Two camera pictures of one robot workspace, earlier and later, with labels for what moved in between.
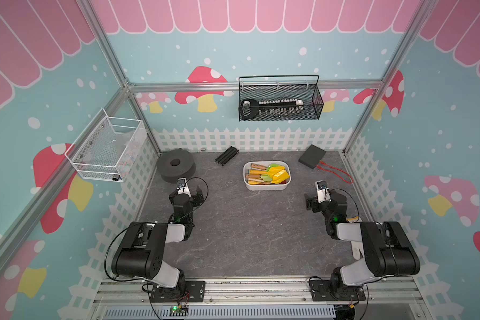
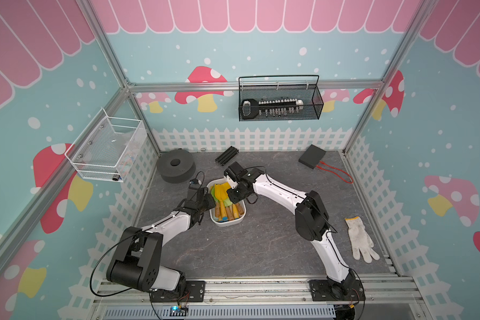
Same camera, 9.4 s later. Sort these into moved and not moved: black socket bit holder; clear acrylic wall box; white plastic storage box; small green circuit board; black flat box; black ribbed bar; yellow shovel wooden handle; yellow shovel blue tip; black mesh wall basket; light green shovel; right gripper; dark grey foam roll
Moved: yellow shovel wooden handle; white plastic storage box; right gripper; yellow shovel blue tip; light green shovel
Not moved: black flat box; clear acrylic wall box; black socket bit holder; small green circuit board; black ribbed bar; dark grey foam roll; black mesh wall basket
